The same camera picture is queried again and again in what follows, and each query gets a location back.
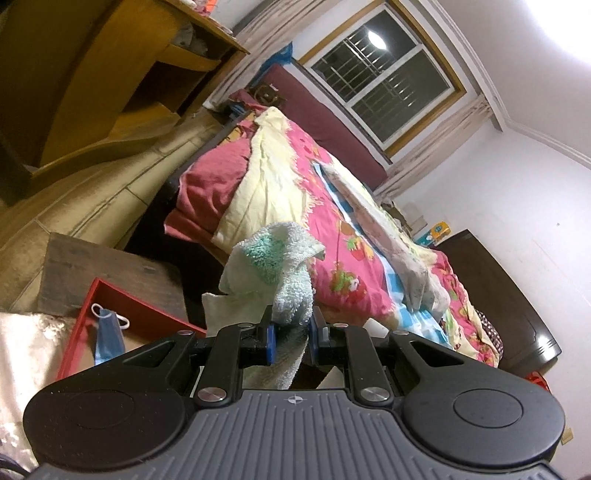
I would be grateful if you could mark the white patterned cloth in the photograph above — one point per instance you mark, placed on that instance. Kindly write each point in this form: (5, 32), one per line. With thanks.
(397, 244)

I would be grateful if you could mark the blue face mask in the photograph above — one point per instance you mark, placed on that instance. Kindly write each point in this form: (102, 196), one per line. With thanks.
(108, 337)

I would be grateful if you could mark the barred window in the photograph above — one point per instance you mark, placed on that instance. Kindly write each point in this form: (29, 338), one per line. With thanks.
(383, 78)

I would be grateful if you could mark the ceiling light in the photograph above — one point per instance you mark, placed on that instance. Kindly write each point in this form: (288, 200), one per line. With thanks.
(563, 18)

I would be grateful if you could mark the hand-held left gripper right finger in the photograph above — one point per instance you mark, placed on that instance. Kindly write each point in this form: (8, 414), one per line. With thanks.
(314, 341)

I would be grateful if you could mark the red cardboard box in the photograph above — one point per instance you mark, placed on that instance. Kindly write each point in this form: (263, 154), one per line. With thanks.
(138, 304)

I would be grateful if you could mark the maroon headboard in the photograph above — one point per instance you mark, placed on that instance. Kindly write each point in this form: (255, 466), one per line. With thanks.
(318, 120)

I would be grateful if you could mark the red blanket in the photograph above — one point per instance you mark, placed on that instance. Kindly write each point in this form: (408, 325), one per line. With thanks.
(207, 184)

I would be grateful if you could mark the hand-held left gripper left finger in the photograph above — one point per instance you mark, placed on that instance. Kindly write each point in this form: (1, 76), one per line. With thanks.
(271, 344)

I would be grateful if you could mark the dark wooden stool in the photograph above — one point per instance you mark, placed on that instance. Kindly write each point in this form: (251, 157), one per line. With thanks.
(111, 272)

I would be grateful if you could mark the wooden cabinet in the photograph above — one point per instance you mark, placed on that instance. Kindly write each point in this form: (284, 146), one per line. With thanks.
(92, 69)

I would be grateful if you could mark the bed with floral quilt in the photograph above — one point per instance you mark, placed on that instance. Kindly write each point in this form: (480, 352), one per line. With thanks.
(323, 198)

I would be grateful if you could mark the white curtain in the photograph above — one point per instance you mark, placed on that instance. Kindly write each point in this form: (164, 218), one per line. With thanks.
(258, 46)
(434, 147)

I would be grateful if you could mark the light green towel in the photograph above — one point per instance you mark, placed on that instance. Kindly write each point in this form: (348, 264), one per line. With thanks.
(286, 290)

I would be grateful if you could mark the yellow small box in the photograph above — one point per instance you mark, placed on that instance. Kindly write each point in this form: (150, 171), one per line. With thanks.
(438, 230)

